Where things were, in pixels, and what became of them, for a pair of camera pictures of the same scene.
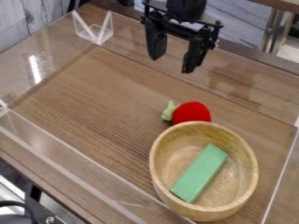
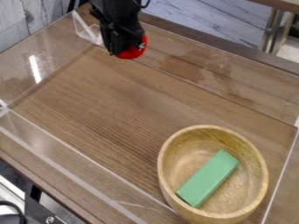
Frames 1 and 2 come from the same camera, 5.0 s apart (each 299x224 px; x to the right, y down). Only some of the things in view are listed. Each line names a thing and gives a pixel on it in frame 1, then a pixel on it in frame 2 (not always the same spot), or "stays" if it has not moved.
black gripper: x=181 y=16 -> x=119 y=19
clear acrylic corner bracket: x=95 y=33 stays
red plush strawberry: x=190 y=111 -> x=135 y=52
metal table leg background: x=279 y=23 stays
